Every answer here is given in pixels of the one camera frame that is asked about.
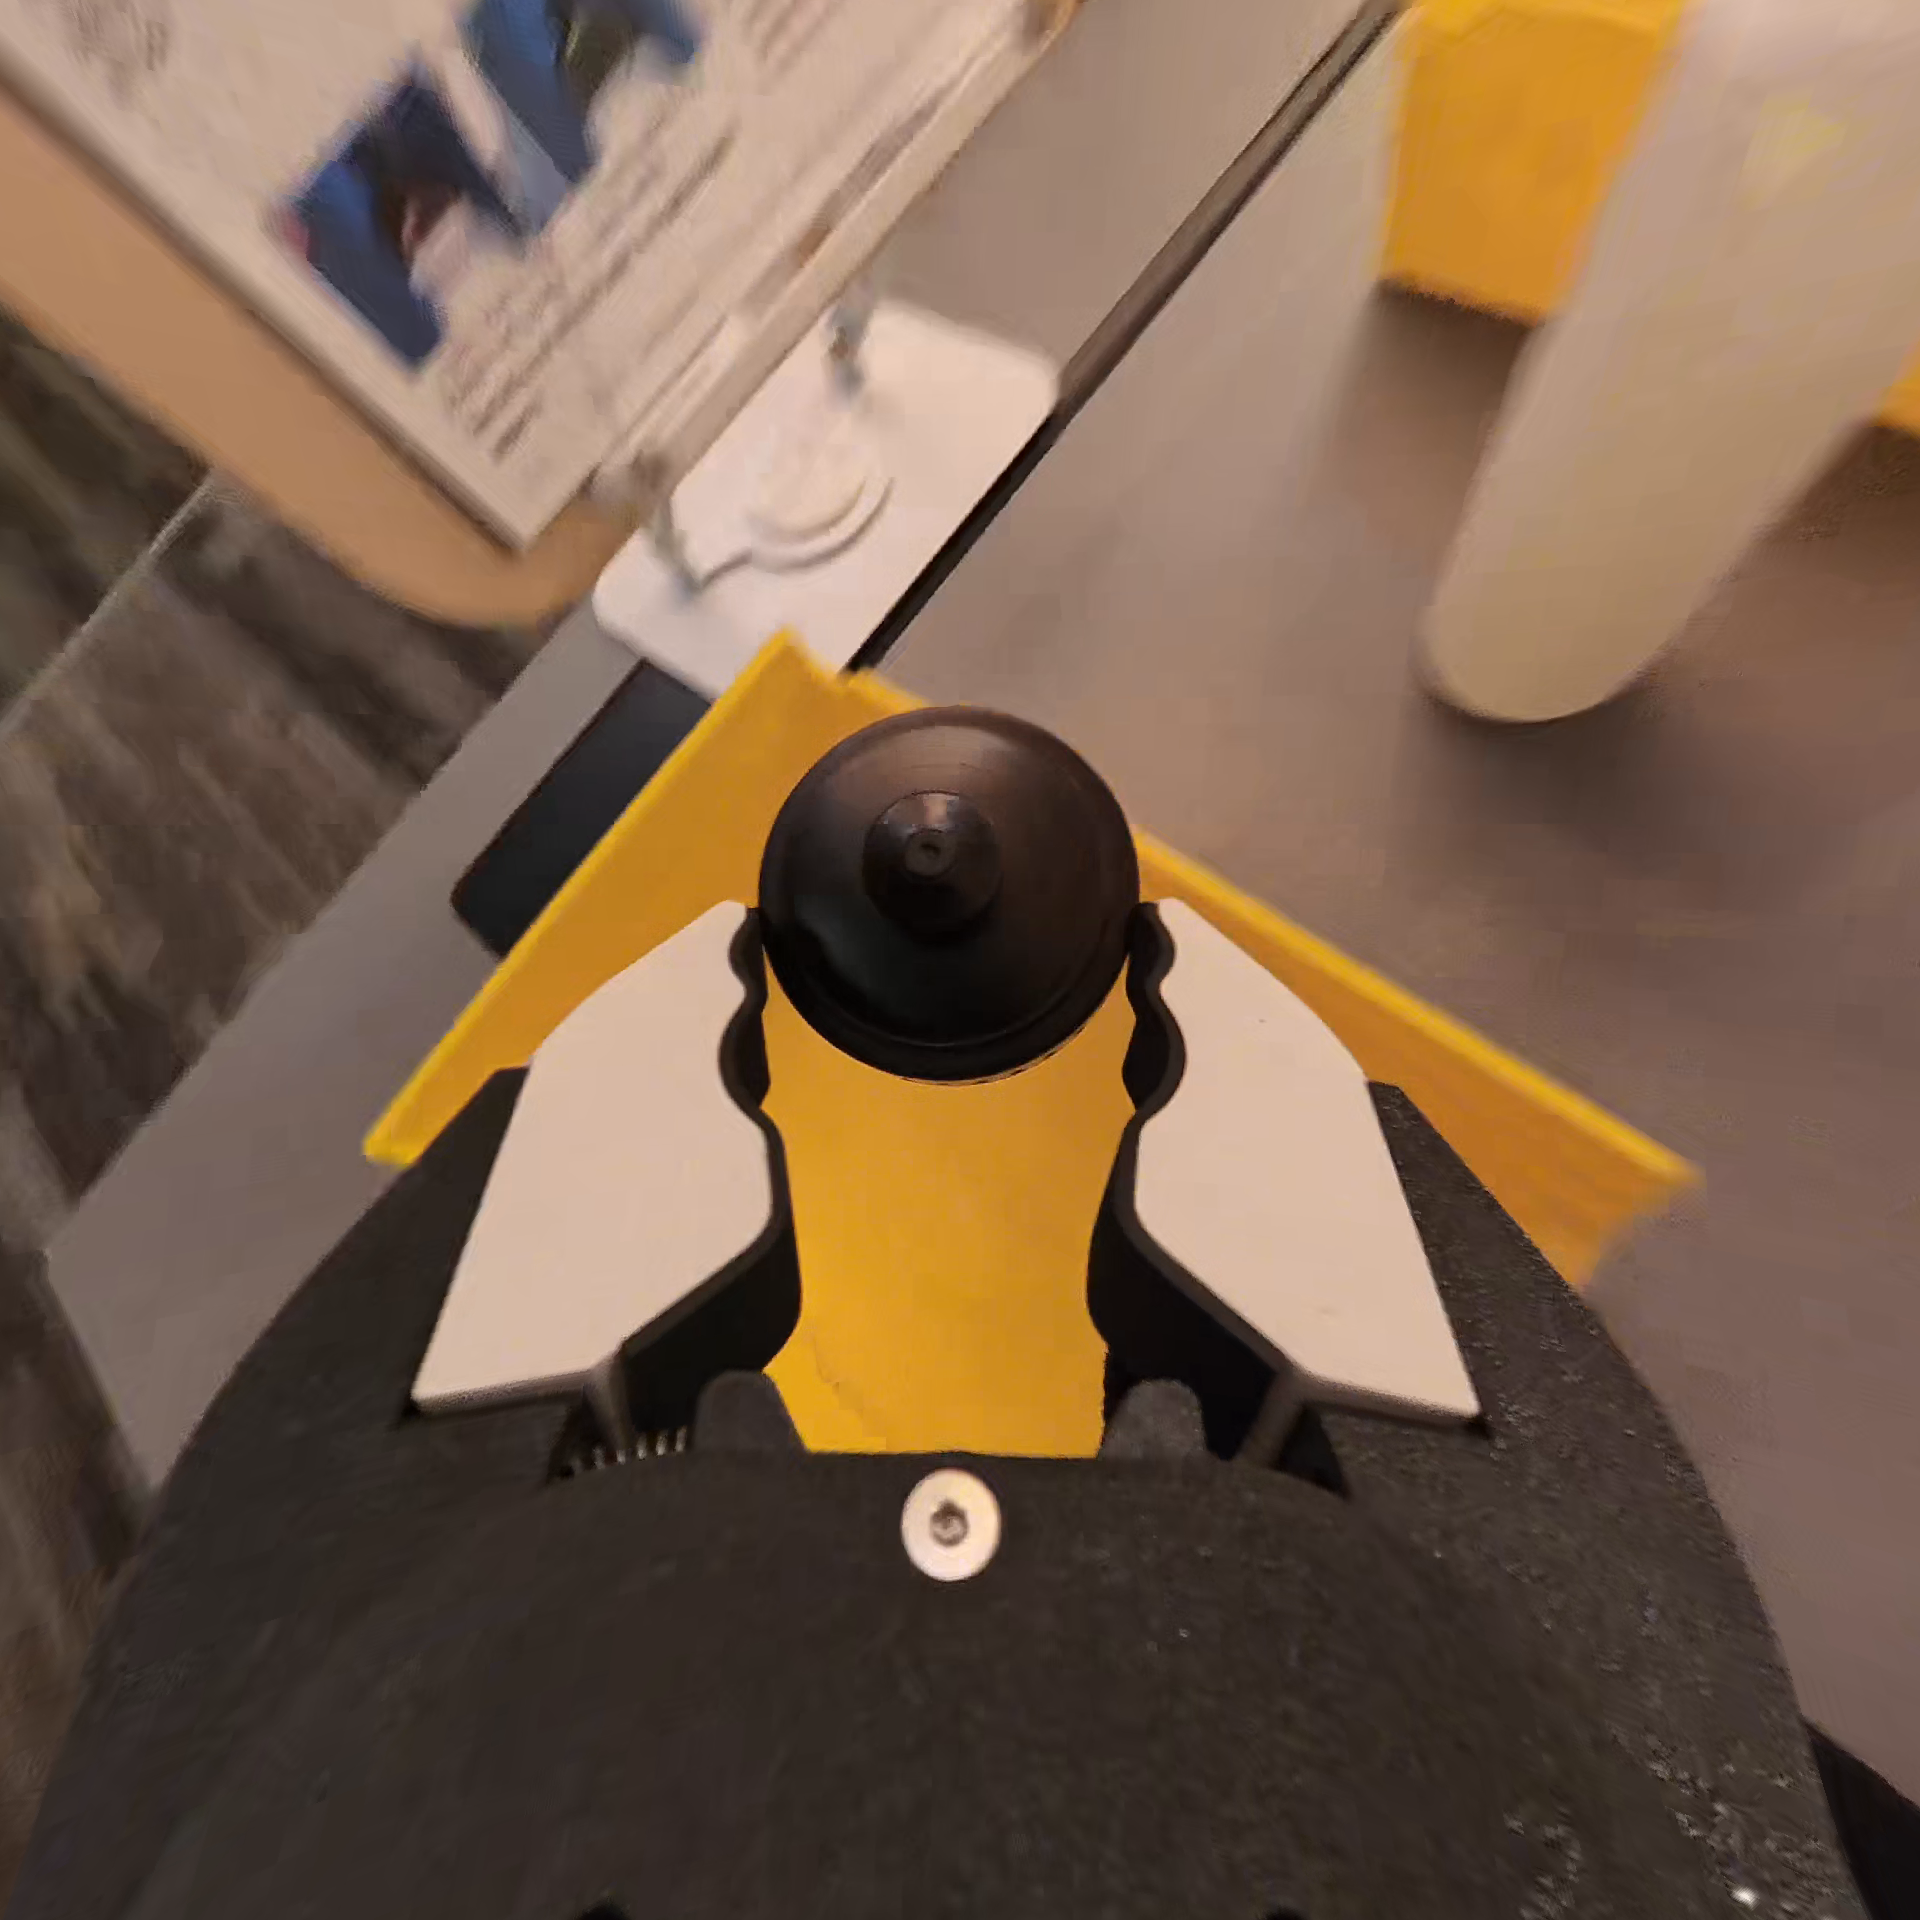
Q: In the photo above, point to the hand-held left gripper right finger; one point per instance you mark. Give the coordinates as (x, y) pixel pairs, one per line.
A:
(1290, 1201)

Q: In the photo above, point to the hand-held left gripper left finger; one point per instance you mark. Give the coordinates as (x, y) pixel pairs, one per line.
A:
(598, 1201)

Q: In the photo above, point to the yellow plastic bin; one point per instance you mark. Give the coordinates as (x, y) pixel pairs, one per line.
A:
(1500, 149)
(930, 1243)

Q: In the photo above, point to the black bottle lid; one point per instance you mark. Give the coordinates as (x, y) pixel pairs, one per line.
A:
(945, 960)

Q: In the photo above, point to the white plastic bottle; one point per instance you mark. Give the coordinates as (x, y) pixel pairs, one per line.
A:
(1620, 451)

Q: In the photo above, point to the printed instruction sheet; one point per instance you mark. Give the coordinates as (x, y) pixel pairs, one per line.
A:
(598, 224)

